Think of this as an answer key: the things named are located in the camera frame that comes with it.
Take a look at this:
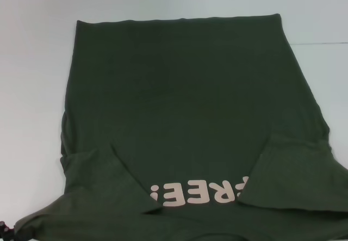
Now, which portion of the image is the dark green FREE! t-shirt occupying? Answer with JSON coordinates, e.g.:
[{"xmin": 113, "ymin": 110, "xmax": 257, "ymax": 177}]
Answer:
[{"xmin": 15, "ymin": 13, "xmax": 348, "ymax": 241}]

